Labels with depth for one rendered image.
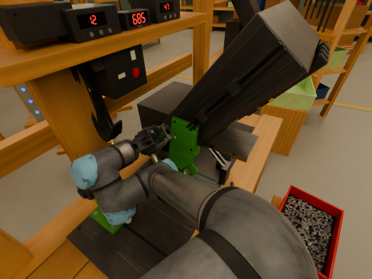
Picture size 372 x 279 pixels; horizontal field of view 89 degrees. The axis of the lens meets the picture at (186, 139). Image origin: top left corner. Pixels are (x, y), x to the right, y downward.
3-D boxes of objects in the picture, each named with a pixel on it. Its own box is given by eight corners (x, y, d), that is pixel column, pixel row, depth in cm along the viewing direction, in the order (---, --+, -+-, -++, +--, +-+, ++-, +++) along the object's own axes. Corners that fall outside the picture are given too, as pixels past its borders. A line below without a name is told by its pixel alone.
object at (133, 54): (148, 83, 76) (142, 42, 67) (116, 101, 65) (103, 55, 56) (127, 77, 81) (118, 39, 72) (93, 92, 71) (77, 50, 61)
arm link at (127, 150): (115, 172, 55) (101, 148, 54) (128, 165, 58) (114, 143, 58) (129, 165, 50) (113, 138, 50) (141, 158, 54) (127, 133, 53)
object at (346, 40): (339, 45, 594) (346, 29, 565) (362, 52, 534) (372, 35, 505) (305, 48, 574) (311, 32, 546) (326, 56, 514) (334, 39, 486)
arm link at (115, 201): (152, 207, 50) (135, 170, 48) (110, 233, 45) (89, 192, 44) (145, 200, 57) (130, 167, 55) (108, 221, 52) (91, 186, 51)
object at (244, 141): (257, 140, 86) (259, 135, 84) (246, 163, 75) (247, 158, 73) (185, 117, 102) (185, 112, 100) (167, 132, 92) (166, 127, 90)
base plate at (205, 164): (254, 129, 128) (255, 127, 127) (146, 314, 58) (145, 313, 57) (200, 112, 146) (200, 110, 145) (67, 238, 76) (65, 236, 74)
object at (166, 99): (201, 138, 119) (202, 87, 97) (173, 169, 100) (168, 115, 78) (177, 129, 127) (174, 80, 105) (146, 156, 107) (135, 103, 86)
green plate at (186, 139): (200, 164, 82) (208, 119, 73) (190, 173, 76) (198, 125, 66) (178, 154, 87) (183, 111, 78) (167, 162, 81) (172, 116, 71)
